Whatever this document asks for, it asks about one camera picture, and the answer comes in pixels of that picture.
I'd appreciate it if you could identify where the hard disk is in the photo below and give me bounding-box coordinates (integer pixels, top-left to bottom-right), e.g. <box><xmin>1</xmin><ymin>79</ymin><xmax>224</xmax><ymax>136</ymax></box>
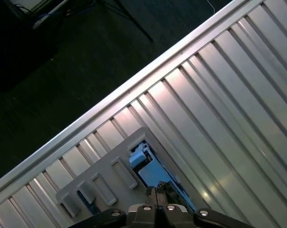
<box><xmin>127</xmin><ymin>142</ymin><xmax>198</xmax><ymax>213</ymax></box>

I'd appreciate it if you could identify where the grey plastic parts rack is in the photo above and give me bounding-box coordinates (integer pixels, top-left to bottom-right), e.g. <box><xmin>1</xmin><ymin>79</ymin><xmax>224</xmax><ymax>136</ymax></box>
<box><xmin>55</xmin><ymin>126</ymin><xmax>163</xmax><ymax>218</ymax></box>

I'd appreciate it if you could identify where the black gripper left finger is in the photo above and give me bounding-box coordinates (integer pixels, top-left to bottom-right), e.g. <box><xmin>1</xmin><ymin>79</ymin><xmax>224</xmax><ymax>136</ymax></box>
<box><xmin>72</xmin><ymin>186</ymin><xmax>159</xmax><ymax>228</ymax></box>

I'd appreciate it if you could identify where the white power strip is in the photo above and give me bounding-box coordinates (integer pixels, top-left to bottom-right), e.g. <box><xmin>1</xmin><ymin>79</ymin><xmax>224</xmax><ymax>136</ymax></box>
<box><xmin>31</xmin><ymin>8</ymin><xmax>65</xmax><ymax>29</ymax></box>

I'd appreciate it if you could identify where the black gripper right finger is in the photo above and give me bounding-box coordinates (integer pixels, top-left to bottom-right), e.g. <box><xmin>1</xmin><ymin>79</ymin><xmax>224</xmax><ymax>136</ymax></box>
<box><xmin>158</xmin><ymin>190</ymin><xmax>256</xmax><ymax>228</ymax></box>

